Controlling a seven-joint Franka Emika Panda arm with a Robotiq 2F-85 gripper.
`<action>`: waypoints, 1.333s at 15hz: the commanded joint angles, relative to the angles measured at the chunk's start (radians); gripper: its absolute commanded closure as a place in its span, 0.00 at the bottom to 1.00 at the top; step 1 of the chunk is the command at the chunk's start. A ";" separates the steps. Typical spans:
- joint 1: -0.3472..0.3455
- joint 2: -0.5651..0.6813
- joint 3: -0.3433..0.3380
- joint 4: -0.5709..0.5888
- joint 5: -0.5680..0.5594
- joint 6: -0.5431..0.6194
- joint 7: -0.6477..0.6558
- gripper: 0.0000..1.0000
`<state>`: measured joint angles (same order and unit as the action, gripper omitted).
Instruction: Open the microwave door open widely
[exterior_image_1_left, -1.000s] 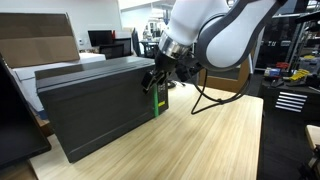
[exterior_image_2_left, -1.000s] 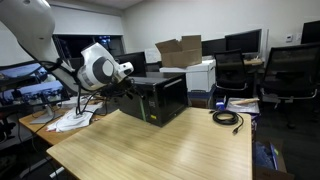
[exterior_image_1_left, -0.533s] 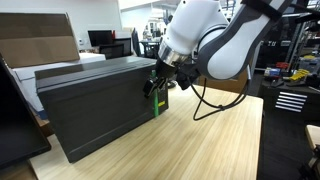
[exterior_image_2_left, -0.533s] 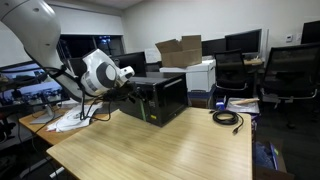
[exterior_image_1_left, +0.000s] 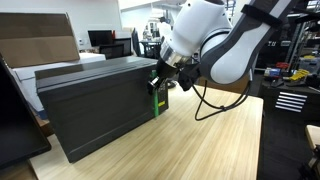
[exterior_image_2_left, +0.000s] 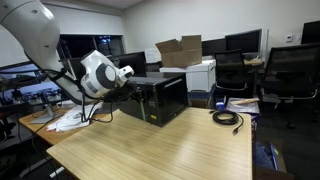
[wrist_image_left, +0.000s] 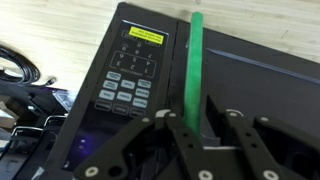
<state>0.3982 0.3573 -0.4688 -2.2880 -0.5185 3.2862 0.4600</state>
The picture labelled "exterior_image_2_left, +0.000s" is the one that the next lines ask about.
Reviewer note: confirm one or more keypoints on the white storage box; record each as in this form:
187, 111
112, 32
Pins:
200, 78

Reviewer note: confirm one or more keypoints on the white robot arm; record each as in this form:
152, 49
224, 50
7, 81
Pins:
30, 30

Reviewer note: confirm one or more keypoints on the white wall thermostat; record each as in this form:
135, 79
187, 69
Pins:
289, 38

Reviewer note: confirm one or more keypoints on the stack of papers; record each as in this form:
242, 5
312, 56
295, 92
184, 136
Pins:
243, 108

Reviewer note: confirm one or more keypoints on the white power strip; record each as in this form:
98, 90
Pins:
56, 172

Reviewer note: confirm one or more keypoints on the black microwave oven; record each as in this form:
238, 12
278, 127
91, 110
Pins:
170, 96

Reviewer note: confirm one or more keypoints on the blue storage box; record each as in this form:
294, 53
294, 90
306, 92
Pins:
200, 94

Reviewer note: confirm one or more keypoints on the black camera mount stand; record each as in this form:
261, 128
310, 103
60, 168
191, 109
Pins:
16, 95

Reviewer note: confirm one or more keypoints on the black rectangular box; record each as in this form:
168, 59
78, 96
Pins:
133, 110

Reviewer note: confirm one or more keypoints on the open brown cardboard box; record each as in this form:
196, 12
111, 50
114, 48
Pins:
183, 56

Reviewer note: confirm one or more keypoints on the black stereo camera bar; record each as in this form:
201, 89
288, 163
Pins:
16, 81

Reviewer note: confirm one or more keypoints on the small blue box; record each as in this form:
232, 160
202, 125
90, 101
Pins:
220, 106

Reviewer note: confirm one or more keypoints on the blue plastic bag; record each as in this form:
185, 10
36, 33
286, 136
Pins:
265, 156

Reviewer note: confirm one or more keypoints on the large dark computer monitor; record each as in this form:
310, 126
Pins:
243, 41

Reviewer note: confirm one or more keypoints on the light wooden stick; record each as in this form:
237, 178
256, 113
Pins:
248, 101

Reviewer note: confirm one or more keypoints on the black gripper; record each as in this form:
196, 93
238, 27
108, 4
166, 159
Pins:
123, 91

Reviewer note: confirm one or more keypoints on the large black mesh office chair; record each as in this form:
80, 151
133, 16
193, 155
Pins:
290, 66

